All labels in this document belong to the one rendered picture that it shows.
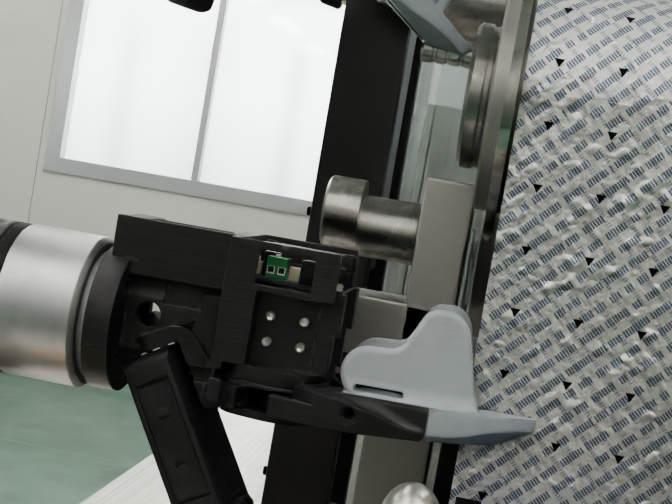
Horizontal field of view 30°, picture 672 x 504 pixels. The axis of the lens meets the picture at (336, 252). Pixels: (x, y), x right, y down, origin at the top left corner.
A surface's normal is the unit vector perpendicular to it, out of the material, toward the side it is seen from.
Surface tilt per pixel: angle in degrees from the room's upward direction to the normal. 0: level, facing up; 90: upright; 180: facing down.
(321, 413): 90
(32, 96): 90
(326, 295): 90
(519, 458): 90
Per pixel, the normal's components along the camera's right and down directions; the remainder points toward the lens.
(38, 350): -0.19, 0.49
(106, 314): -0.11, -0.10
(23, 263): -0.04, -0.45
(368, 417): 0.22, 0.09
